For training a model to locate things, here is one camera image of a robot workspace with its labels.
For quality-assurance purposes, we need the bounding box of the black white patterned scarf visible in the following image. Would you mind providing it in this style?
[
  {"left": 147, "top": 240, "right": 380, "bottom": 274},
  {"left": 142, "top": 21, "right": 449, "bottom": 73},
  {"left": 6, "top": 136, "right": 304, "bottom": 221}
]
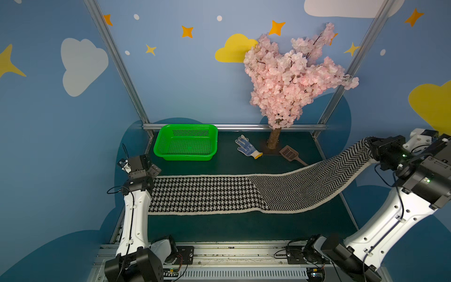
[{"left": 148, "top": 138, "right": 375, "bottom": 216}]

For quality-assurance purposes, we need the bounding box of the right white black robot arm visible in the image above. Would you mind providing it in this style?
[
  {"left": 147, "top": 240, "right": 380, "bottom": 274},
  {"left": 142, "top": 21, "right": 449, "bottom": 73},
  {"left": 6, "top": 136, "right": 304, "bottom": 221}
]
[{"left": 303, "top": 130, "right": 451, "bottom": 282}]

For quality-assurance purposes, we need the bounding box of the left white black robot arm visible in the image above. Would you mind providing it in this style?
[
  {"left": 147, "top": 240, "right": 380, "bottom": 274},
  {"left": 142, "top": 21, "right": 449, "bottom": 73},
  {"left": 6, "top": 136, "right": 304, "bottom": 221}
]
[{"left": 105, "top": 155, "right": 176, "bottom": 282}]

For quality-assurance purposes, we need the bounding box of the green plastic basket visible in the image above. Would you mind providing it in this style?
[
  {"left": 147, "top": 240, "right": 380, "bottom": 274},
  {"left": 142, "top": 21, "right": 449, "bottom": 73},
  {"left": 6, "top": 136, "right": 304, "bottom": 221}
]
[{"left": 153, "top": 124, "right": 218, "bottom": 161}]

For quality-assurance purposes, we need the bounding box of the brown plastic slotted scoop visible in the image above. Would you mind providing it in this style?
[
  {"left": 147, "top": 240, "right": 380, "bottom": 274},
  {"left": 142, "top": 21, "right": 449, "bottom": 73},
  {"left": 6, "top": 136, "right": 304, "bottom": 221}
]
[{"left": 280, "top": 145, "right": 308, "bottom": 166}]

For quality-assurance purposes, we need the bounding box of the white blue work glove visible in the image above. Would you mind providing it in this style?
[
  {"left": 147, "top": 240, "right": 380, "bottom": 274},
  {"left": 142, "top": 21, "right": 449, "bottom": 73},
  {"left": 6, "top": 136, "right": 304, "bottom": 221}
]
[{"left": 235, "top": 135, "right": 263, "bottom": 159}]

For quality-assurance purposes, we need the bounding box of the pink artificial blossom tree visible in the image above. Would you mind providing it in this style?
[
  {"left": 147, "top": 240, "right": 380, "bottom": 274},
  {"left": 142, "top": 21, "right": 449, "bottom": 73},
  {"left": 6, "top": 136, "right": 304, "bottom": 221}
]
[{"left": 244, "top": 23, "right": 359, "bottom": 150}]

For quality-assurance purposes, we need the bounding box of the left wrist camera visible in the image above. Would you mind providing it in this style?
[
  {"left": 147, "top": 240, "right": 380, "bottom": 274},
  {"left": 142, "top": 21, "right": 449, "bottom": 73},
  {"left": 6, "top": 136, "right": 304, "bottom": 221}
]
[{"left": 117, "top": 159, "right": 131, "bottom": 173}]

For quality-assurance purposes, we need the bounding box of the aluminium back frame bar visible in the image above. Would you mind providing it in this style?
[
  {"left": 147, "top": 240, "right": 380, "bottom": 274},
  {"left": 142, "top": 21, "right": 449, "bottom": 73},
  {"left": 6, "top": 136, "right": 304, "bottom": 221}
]
[{"left": 142, "top": 123, "right": 327, "bottom": 132}]

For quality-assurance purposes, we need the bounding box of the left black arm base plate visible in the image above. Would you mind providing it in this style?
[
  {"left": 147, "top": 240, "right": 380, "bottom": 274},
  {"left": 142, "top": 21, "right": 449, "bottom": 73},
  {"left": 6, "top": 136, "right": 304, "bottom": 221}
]
[{"left": 164, "top": 246, "right": 195, "bottom": 266}]

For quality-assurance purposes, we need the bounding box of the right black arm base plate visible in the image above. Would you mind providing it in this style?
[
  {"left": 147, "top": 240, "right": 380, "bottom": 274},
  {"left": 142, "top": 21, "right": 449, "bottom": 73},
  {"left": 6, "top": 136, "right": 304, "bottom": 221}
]
[{"left": 285, "top": 246, "right": 318, "bottom": 264}]

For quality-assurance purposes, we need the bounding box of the right aluminium frame post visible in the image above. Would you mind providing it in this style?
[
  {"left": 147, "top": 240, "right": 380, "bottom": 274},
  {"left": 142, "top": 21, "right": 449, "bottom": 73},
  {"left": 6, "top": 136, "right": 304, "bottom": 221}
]
[{"left": 318, "top": 0, "right": 396, "bottom": 126}]

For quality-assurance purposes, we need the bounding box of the aluminium frame post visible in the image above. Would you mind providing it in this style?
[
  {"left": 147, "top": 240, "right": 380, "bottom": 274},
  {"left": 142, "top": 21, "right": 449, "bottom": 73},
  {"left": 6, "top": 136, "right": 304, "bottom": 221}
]
[
  {"left": 318, "top": 0, "right": 396, "bottom": 126},
  {"left": 84, "top": 0, "right": 150, "bottom": 123}
]

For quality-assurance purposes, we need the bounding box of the aluminium front rail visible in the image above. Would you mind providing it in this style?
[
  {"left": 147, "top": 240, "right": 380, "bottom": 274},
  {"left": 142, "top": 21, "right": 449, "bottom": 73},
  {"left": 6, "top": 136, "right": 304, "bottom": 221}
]
[{"left": 87, "top": 241, "right": 392, "bottom": 282}]

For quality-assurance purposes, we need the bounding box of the left aluminium frame post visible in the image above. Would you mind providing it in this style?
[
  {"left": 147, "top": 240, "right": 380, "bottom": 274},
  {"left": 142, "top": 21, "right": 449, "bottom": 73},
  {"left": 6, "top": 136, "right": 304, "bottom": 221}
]
[{"left": 84, "top": 0, "right": 150, "bottom": 123}]

